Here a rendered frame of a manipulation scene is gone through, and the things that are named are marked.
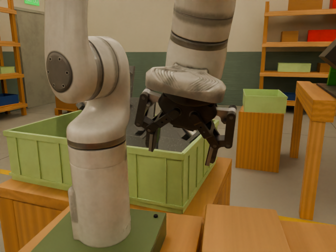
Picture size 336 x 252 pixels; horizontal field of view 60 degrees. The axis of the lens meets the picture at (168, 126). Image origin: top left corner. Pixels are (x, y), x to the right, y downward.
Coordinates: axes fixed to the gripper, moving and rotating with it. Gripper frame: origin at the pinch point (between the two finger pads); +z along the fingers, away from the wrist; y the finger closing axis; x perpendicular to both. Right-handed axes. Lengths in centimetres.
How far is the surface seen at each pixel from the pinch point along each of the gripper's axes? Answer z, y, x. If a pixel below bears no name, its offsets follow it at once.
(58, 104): 292, 302, -397
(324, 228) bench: 14.4, -28.7, -5.6
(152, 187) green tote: 28.7, 7.7, -17.0
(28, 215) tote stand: 50, 45, -11
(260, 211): 14.7, -16.9, -6.0
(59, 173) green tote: 37, 38, -20
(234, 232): 12.8, -11.9, 2.0
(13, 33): 176, 397, -423
